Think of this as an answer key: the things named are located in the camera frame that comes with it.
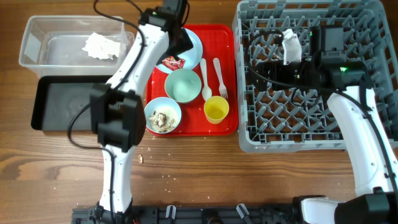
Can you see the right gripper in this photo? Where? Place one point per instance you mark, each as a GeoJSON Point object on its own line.
{"type": "Point", "coordinates": [268, 68]}

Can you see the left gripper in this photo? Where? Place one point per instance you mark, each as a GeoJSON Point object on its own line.
{"type": "Point", "coordinates": [185, 45]}

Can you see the red snack wrapper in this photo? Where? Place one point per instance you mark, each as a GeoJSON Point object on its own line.
{"type": "Point", "coordinates": [173, 64]}

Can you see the yellow plastic cup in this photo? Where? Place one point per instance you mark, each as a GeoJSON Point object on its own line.
{"type": "Point", "coordinates": [216, 108]}

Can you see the green bowl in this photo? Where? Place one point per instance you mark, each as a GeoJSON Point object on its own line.
{"type": "Point", "coordinates": [183, 85]}

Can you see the white napkin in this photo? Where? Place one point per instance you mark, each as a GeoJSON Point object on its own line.
{"type": "Point", "coordinates": [98, 46]}

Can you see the light blue bowl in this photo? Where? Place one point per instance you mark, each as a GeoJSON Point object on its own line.
{"type": "Point", "coordinates": [162, 102]}

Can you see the food scraps and rice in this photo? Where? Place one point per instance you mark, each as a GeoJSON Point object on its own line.
{"type": "Point", "coordinates": [163, 120]}

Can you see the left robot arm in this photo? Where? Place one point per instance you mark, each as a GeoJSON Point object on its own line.
{"type": "Point", "coordinates": [117, 113]}

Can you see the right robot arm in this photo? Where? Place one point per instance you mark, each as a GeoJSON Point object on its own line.
{"type": "Point", "coordinates": [349, 93]}

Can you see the grey dishwasher rack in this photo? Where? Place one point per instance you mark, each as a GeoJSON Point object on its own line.
{"type": "Point", "coordinates": [286, 121]}

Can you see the clear plastic waste bin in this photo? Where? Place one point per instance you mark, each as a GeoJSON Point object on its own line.
{"type": "Point", "coordinates": [53, 45]}

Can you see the light blue plate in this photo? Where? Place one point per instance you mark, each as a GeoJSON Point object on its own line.
{"type": "Point", "coordinates": [192, 56]}

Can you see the white plastic fork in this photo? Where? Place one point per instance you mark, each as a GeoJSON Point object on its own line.
{"type": "Point", "coordinates": [222, 87]}

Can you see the red serving tray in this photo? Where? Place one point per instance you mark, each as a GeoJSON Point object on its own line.
{"type": "Point", "coordinates": [217, 42]}

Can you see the white plastic spoon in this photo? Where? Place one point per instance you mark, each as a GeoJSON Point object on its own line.
{"type": "Point", "coordinates": [206, 90]}

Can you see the black rectangular tray bin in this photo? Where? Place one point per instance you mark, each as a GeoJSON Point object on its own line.
{"type": "Point", "coordinates": [60, 98]}

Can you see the food crumb on table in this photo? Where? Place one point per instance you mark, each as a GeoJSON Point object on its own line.
{"type": "Point", "coordinates": [140, 158]}

